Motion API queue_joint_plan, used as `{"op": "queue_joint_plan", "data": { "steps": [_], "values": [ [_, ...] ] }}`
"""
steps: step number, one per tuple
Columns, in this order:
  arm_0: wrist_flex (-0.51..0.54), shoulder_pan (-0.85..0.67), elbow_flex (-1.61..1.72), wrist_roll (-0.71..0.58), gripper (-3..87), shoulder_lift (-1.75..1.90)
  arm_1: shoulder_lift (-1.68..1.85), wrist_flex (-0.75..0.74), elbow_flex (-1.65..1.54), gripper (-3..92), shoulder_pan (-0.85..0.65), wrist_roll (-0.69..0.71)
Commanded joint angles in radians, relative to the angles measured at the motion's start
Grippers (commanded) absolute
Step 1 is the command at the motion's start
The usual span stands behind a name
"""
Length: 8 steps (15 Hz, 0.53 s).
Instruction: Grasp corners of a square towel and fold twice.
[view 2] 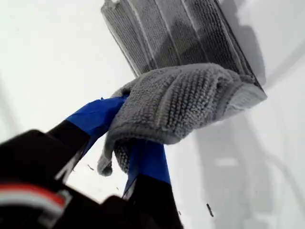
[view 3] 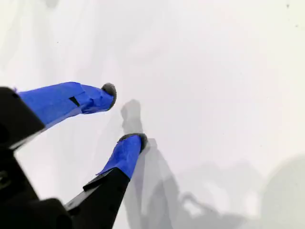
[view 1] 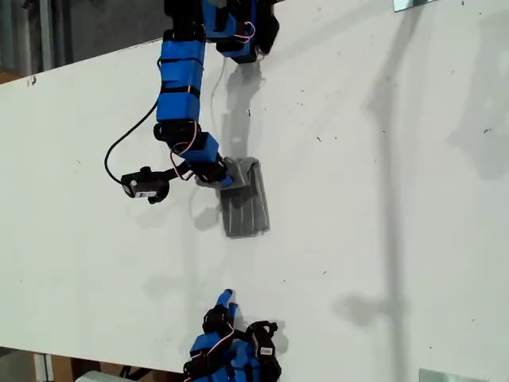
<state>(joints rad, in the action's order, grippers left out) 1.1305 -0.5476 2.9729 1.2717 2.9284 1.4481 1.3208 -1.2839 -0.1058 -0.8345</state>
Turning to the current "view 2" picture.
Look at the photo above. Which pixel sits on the grey striped square towel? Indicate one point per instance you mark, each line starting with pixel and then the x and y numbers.
pixel 186 102

